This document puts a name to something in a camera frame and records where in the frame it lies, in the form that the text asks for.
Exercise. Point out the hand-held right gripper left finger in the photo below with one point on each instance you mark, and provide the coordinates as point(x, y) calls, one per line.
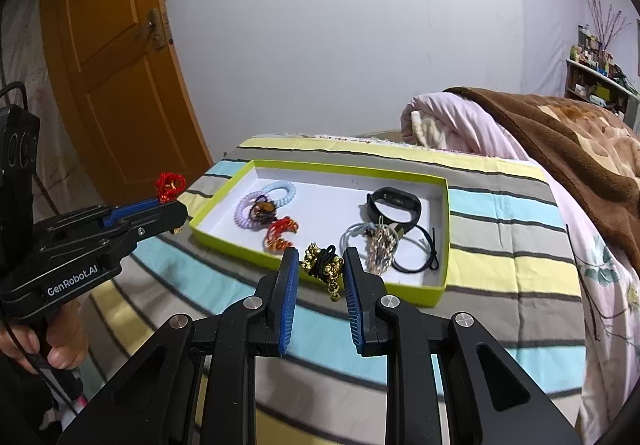
point(287, 305)

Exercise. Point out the striped bedsheet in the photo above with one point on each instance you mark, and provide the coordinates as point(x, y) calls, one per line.
point(500, 235)

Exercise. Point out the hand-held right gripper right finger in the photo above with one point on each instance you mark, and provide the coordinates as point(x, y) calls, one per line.
point(354, 310)

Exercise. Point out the orange wooden door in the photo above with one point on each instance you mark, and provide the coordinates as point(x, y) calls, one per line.
point(125, 100)

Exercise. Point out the pink floral quilt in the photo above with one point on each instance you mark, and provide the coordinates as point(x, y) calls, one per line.
point(600, 325)

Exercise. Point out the green cardboard box tray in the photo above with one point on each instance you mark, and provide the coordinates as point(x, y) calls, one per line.
point(325, 190)

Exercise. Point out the brown blanket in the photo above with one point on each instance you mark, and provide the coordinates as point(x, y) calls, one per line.
point(575, 150)

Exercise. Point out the cluttered shelf desk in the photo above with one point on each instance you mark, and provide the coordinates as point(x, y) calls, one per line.
point(595, 80)

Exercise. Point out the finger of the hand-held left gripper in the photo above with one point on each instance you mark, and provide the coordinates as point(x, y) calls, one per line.
point(132, 215)
point(160, 222)

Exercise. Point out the dried branches in vase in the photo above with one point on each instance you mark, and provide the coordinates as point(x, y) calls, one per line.
point(607, 25)

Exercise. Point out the brass door lock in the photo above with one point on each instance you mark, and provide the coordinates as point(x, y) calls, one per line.
point(157, 25)

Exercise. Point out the black fitness band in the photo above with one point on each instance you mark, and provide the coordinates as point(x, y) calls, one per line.
point(375, 207)

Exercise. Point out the person's left hand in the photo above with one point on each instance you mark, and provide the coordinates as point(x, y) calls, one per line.
point(65, 335)

